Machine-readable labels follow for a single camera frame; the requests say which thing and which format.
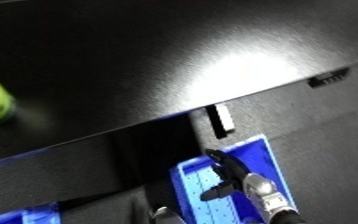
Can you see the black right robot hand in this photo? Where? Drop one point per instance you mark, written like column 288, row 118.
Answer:
column 229, row 166

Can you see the pale right robot arm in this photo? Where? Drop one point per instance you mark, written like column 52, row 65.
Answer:
column 270, row 196

